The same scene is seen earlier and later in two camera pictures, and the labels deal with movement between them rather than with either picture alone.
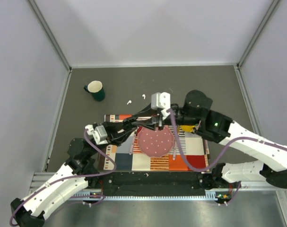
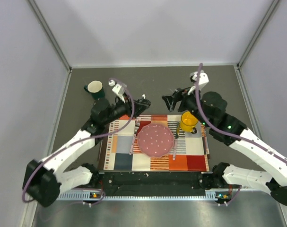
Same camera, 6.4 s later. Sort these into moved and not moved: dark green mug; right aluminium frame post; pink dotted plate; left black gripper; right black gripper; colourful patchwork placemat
Moved: left black gripper; right black gripper
Not moved: dark green mug; pink dotted plate; right aluminium frame post; colourful patchwork placemat
